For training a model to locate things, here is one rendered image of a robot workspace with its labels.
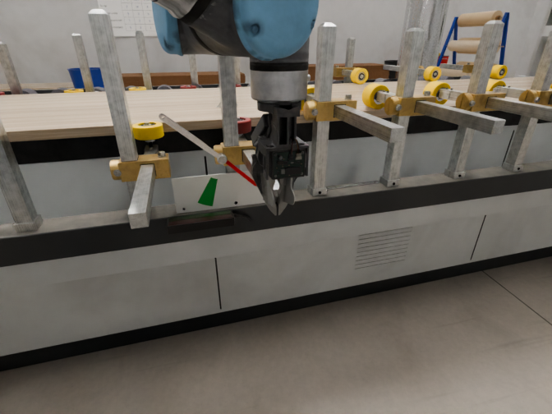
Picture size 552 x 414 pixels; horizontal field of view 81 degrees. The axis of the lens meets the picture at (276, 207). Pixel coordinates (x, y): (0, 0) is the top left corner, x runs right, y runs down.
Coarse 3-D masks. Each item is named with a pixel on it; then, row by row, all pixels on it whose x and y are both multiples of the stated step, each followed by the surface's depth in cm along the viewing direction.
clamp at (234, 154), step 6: (222, 144) 85; (240, 144) 85; (246, 144) 85; (216, 150) 83; (222, 150) 83; (228, 150) 83; (234, 150) 83; (240, 150) 84; (228, 156) 84; (234, 156) 84; (240, 156) 84; (216, 162) 84; (234, 162) 85; (240, 162) 85
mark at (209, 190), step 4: (212, 180) 85; (216, 180) 85; (208, 184) 85; (212, 184) 86; (216, 184) 86; (208, 188) 86; (212, 188) 86; (204, 192) 86; (208, 192) 86; (212, 192) 87; (200, 196) 86; (204, 196) 87; (208, 196) 87; (212, 196) 87; (200, 200) 87; (204, 200) 87; (208, 200) 87; (212, 200) 88; (204, 204) 88; (208, 204) 88; (212, 204) 88
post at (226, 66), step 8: (224, 56) 74; (232, 56) 74; (224, 64) 74; (232, 64) 75; (224, 72) 75; (232, 72) 76; (224, 80) 76; (232, 80) 76; (224, 88) 77; (232, 88) 77; (224, 96) 78; (232, 96) 78; (224, 104) 78; (232, 104) 79; (224, 112) 79; (232, 112) 80; (224, 120) 80; (232, 120) 80; (224, 128) 81; (232, 128) 81; (224, 136) 82; (232, 136) 82; (224, 144) 84; (232, 144) 83
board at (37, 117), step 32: (0, 96) 138; (32, 96) 138; (64, 96) 138; (96, 96) 138; (128, 96) 138; (160, 96) 138; (192, 96) 138; (352, 96) 138; (32, 128) 88; (64, 128) 88; (96, 128) 90; (192, 128) 97
